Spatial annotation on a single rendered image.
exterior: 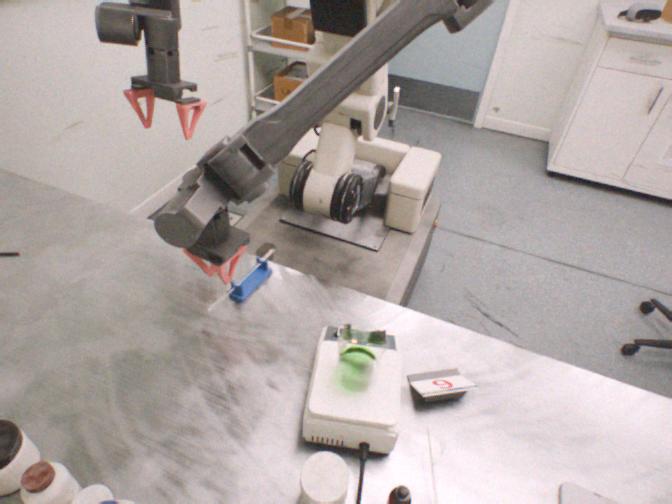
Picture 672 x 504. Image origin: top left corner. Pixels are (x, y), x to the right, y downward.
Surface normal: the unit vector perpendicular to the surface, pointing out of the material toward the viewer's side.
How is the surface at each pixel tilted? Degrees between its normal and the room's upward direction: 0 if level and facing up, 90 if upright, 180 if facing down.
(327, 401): 0
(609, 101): 90
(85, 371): 0
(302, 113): 73
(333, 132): 64
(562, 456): 0
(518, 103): 90
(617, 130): 90
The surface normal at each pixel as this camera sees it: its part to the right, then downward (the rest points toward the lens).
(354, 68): 0.19, 0.40
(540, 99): -0.39, 0.59
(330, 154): -0.32, 0.20
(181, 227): -0.17, 0.64
